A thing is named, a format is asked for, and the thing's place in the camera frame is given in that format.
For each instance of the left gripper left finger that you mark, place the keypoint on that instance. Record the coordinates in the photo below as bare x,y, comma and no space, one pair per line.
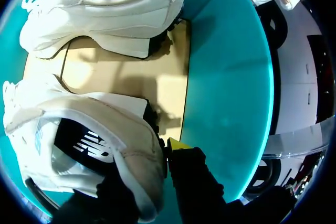
115,203

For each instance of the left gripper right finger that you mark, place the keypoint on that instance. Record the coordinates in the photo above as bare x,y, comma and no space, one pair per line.
191,176

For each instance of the blue and black insole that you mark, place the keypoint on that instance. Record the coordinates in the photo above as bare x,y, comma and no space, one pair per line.
73,134

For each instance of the beige and white shoe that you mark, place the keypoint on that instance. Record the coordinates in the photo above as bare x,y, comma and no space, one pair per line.
105,19

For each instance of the teal box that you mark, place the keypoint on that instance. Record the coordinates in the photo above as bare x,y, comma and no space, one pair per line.
225,77

